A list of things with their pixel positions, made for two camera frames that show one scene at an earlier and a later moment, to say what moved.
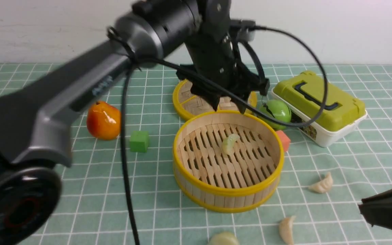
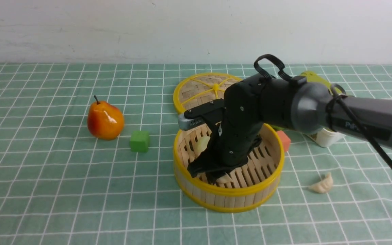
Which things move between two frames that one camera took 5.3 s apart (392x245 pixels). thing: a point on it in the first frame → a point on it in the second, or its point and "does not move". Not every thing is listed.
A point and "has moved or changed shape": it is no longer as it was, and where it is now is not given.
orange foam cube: (285, 141) does not move
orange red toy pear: (103, 120) does not move
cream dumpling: (323, 186) does not move
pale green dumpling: (228, 143) has moved or changed shape
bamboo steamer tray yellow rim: (208, 179) does not move
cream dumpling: (286, 229) → (225, 179)
